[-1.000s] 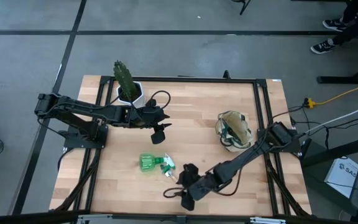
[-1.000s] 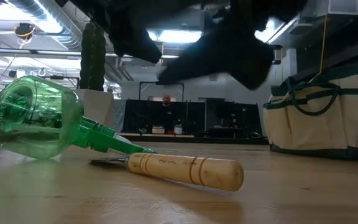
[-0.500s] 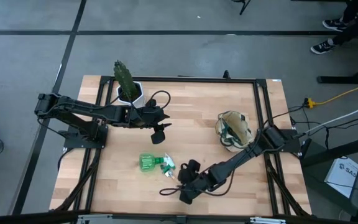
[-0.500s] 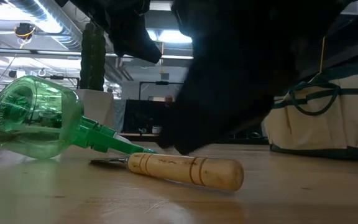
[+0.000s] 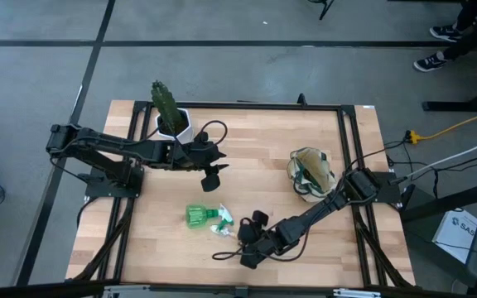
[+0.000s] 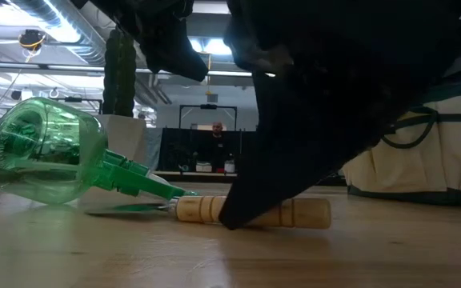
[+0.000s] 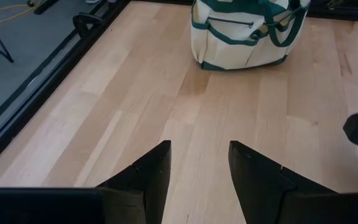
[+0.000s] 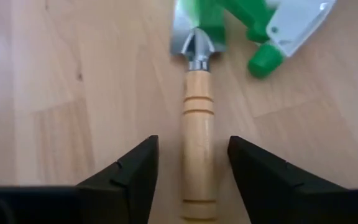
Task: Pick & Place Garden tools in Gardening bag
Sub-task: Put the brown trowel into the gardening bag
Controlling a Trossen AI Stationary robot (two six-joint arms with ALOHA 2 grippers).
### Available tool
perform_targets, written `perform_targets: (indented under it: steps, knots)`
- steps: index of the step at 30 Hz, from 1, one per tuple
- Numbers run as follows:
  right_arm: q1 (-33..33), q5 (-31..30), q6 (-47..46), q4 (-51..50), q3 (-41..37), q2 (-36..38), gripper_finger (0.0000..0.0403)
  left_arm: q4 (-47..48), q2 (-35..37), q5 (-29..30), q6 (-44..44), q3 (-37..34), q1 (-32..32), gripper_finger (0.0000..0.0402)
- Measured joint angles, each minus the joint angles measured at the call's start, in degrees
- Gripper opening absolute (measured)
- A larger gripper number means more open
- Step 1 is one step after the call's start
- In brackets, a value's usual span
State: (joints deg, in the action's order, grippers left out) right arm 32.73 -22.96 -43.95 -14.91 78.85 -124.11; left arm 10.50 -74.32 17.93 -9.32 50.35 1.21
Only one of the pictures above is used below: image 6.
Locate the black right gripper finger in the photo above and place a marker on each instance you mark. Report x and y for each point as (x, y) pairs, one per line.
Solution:
(294, 140)

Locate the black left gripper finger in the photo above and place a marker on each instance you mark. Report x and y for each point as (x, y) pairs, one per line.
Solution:
(174, 52)

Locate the transparent green spray bottle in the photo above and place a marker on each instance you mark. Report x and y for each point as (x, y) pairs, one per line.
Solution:
(46, 160)

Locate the cream canvas bag green trim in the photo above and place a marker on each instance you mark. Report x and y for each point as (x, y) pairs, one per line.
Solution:
(434, 168)

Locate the dark green cactus plant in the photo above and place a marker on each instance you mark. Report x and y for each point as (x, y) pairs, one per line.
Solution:
(118, 80)

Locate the white bottle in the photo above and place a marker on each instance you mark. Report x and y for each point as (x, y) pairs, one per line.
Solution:
(229, 166)

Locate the person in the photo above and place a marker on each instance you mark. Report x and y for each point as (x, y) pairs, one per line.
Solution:
(217, 129)

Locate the white container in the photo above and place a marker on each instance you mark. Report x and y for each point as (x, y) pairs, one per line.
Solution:
(204, 167)

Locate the black partition screen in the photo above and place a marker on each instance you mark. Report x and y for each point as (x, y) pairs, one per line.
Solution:
(182, 148)

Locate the white faceted plant pot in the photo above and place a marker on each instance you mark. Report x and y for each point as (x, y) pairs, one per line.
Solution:
(126, 136)

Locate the black rectangular stand frame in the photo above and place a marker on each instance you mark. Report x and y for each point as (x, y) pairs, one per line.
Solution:
(208, 106)

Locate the silver ventilation duct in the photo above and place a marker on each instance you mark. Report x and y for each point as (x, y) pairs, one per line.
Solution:
(74, 28)

